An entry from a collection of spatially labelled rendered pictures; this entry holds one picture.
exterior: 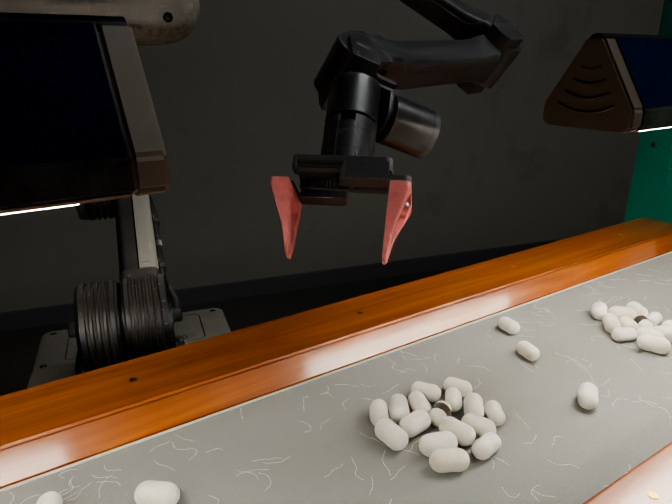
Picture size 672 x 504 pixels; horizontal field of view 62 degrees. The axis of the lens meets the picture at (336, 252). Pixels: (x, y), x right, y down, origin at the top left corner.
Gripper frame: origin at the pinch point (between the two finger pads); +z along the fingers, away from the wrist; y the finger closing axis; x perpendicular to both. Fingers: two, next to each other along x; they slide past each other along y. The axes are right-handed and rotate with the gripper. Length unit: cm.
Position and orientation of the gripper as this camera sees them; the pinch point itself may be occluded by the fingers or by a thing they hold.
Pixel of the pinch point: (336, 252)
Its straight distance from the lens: 55.5
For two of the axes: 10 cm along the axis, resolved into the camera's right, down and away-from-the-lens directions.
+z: -1.1, 9.4, -3.3
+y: -9.8, -0.6, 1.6
